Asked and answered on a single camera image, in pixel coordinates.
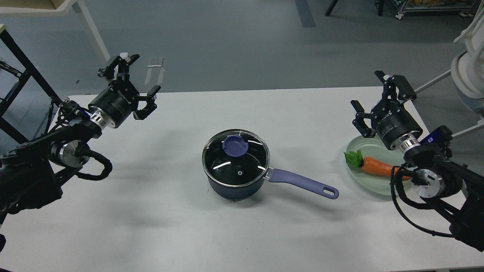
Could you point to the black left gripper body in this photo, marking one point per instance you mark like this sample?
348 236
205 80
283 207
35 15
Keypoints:
113 106

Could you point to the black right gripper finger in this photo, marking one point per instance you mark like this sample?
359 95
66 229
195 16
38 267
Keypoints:
396 91
359 121

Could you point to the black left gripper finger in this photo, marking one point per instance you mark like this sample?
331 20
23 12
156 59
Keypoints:
118 68
150 106

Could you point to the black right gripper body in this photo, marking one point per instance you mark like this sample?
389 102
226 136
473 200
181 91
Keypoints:
398 130

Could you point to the glass lid with purple knob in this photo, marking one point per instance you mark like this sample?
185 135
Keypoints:
235 158

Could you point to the blue saucepan with purple handle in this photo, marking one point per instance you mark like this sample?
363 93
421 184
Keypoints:
275 175

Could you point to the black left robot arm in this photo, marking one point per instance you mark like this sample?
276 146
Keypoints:
33 173

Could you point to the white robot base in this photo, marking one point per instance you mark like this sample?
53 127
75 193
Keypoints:
467 70

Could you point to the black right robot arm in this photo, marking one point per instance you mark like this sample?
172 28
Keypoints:
428 179

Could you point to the pale green plate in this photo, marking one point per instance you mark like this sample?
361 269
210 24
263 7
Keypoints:
374 148

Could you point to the toy carrot with green leaves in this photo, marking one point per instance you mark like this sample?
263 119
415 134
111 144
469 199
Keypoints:
369 166

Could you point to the metal wheeled cart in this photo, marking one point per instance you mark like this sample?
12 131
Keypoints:
464 8

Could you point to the black metal stand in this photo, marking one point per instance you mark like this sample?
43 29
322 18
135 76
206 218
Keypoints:
30 72

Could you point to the white table leg frame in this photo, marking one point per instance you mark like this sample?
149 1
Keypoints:
58 8

